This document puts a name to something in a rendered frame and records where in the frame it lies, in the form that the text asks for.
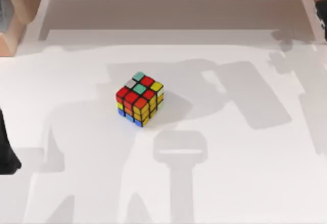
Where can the multicoloured puzzle cube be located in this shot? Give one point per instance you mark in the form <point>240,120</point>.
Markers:
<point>139,98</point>

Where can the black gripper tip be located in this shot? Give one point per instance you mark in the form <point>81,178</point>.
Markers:
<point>5,149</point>

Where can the black object at shelf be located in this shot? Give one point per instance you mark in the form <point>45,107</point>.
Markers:
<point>322,14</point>

